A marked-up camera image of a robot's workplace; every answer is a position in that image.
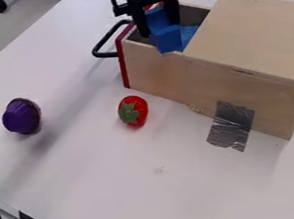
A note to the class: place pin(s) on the blue toy block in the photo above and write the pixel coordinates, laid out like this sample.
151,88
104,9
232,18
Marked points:
170,38

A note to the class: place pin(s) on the drawer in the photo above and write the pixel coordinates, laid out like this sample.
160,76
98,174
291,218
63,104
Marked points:
148,64

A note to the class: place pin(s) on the red toy strawberry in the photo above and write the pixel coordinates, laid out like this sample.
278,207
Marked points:
133,111

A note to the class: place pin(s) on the cabinet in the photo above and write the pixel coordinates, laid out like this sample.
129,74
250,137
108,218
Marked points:
254,44

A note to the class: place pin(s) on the grey tape strip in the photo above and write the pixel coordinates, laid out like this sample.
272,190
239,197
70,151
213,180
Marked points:
230,126

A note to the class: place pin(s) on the purple toy cupcake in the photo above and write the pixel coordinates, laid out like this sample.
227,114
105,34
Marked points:
20,116

